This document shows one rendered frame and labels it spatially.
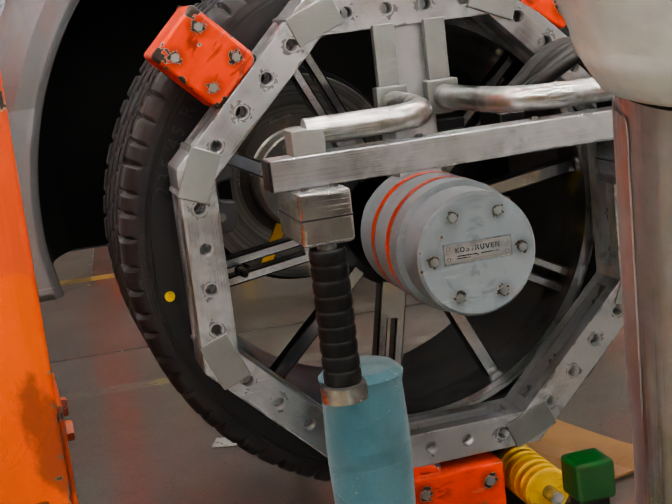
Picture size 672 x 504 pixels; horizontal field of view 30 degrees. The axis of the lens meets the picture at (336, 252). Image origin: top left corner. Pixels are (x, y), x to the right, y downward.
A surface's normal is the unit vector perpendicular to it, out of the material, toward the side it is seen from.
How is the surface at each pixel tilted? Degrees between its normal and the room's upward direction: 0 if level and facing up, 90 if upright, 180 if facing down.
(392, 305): 90
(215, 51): 90
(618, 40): 118
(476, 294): 90
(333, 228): 90
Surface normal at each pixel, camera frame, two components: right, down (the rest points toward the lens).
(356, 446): -0.28, 0.19
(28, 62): 0.27, 0.16
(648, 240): -0.87, 0.30
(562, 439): -0.10, -0.97
